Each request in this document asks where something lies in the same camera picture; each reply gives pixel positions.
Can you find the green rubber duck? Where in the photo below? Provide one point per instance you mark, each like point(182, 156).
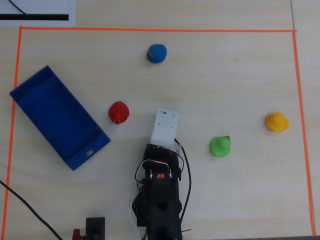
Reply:
point(220, 148)

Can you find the orange tape strip near yellow duck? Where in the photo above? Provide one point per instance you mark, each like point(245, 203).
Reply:
point(303, 130)

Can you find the orange tape strip under box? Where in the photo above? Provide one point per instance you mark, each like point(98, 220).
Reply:
point(10, 150)

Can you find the white paper sheet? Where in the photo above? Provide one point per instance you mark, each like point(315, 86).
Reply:
point(50, 7)

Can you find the yellow rubber duck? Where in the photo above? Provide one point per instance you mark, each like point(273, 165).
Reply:
point(277, 123)

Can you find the long horizontal orange tape strip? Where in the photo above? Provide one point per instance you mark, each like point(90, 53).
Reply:
point(160, 30)

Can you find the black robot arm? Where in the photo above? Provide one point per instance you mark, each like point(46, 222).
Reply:
point(162, 200)

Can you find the white camera housing box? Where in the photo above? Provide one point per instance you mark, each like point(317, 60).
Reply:
point(165, 125)

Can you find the red rubber duck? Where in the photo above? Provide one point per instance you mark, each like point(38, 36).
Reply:
point(119, 111)

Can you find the blue rectangular plastic box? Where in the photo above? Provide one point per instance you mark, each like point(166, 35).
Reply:
point(57, 117)

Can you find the black table clamp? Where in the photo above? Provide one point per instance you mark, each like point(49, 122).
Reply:
point(95, 228)

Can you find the blue rubber duck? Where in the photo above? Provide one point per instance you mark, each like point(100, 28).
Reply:
point(157, 53)

